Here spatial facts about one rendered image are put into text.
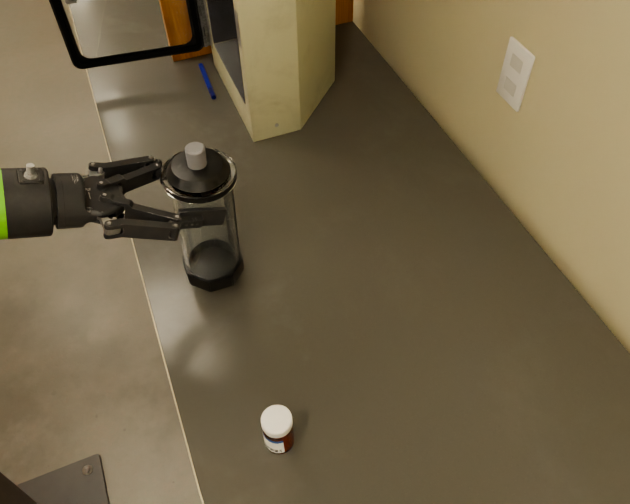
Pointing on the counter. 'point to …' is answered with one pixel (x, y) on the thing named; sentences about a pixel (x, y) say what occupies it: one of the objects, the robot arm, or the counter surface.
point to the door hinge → (205, 23)
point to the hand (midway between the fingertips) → (199, 194)
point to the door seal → (130, 55)
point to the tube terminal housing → (282, 62)
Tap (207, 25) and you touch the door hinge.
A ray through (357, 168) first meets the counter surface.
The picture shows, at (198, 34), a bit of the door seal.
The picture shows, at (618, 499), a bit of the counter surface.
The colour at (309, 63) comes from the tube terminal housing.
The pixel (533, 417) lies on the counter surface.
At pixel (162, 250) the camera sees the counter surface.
